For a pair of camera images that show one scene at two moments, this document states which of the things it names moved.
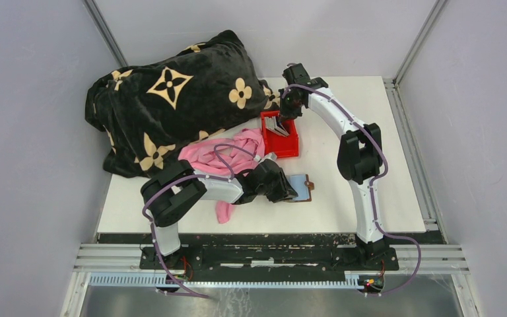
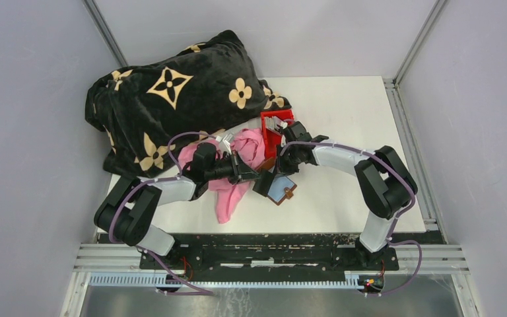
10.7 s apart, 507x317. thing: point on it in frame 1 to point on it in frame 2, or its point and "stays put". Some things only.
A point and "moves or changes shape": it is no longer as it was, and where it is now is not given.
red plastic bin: x=281 y=145 stays put
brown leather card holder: x=303 y=187 moves or changes shape
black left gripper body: x=276 y=191 to x=229 y=168
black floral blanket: x=147 y=112 stays put
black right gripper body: x=288 y=109 to x=288 y=161
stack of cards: x=271 y=124 stays put
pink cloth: x=226 y=156 stays put
